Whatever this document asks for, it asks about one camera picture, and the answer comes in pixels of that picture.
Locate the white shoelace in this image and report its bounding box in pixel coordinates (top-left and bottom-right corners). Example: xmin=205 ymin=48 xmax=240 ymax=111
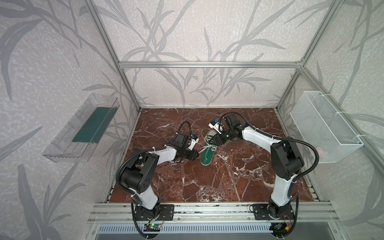
xmin=199 ymin=135 xmax=217 ymax=154

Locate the green canvas sneaker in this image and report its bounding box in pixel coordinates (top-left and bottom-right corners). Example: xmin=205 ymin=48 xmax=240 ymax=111
xmin=201 ymin=130 xmax=217 ymax=166

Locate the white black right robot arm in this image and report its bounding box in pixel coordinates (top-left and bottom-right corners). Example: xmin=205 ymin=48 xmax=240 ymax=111
xmin=209 ymin=123 xmax=304 ymax=220

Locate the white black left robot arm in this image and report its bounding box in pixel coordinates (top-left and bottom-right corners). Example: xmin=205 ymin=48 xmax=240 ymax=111
xmin=115 ymin=145 xmax=199 ymax=220

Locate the green circuit board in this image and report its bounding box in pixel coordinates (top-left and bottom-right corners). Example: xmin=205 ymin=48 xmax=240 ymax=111
xmin=143 ymin=224 xmax=162 ymax=232

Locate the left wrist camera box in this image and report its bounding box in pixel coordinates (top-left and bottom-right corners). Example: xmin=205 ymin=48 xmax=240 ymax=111
xmin=172 ymin=133 xmax=199 ymax=150

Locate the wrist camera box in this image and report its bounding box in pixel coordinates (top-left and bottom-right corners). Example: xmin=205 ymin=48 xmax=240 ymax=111
xmin=208 ymin=115 xmax=242 ymax=134
xmin=172 ymin=133 xmax=199 ymax=150

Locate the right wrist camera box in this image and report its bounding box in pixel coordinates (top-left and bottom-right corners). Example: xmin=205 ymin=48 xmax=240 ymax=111
xmin=208 ymin=115 xmax=242 ymax=134

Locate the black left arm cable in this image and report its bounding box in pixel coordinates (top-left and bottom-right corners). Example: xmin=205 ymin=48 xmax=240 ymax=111
xmin=115 ymin=120 xmax=193 ymax=239

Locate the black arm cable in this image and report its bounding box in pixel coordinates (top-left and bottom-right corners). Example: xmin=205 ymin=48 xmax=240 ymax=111
xmin=115 ymin=120 xmax=193 ymax=239
xmin=218 ymin=112 xmax=320 ymax=238

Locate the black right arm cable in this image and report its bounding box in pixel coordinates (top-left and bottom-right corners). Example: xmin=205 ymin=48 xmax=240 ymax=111
xmin=218 ymin=112 xmax=320 ymax=238

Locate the white wire mesh basket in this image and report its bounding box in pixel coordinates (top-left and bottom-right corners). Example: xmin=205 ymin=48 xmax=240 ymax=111
xmin=290 ymin=91 xmax=364 ymax=164

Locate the right circuit board with wires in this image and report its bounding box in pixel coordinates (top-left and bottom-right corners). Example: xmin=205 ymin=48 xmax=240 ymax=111
xmin=270 ymin=222 xmax=293 ymax=238

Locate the clear plastic wall tray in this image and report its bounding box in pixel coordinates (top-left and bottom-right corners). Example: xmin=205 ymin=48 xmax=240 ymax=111
xmin=43 ymin=94 xmax=120 ymax=163

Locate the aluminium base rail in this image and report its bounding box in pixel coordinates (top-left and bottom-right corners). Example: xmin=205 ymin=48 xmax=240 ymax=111
xmin=84 ymin=202 xmax=341 ymax=239

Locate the aluminium cage frame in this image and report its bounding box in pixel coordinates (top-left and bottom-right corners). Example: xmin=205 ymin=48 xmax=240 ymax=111
xmin=83 ymin=0 xmax=384 ymax=205

